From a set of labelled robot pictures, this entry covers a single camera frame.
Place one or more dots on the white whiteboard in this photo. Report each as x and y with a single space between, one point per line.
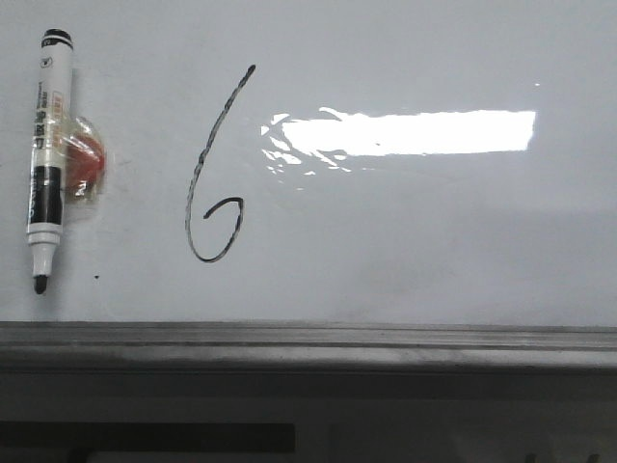
402 162

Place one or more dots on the black handwritten ink stroke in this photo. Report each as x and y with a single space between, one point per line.
239 202

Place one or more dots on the white black whiteboard marker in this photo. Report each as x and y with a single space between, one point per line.
49 154

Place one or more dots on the red magnet with clear tape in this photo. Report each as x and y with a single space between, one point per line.
86 160

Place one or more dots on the grey aluminium whiteboard tray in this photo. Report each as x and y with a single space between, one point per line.
302 347

